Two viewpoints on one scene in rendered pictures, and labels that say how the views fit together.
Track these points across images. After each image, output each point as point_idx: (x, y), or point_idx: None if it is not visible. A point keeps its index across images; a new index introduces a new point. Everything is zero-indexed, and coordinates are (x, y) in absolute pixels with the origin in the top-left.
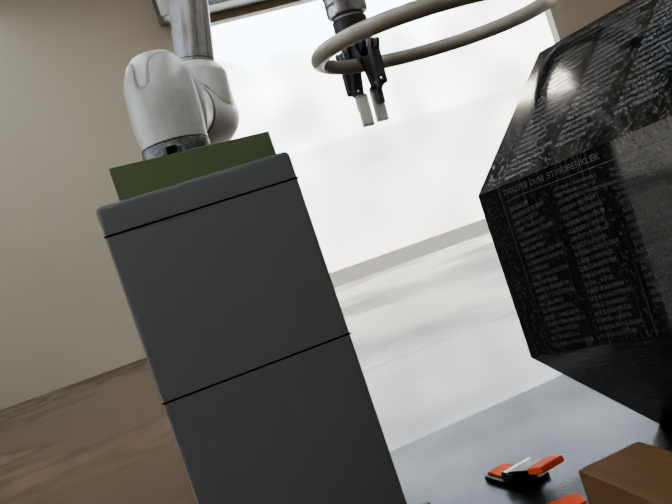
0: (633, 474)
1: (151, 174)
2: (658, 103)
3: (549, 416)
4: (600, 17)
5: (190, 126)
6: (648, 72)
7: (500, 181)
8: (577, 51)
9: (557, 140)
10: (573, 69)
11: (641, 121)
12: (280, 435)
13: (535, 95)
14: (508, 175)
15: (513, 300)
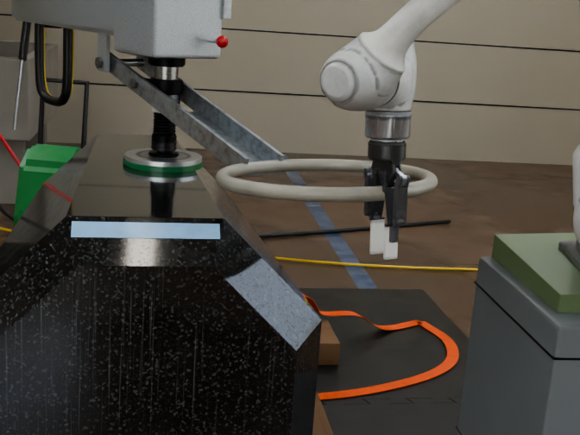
0: (317, 424)
1: None
2: (263, 244)
3: None
4: (211, 198)
5: None
6: (249, 231)
7: (309, 304)
8: (230, 219)
9: (281, 270)
10: (242, 230)
11: (271, 253)
12: None
13: (255, 249)
14: (305, 299)
15: (314, 405)
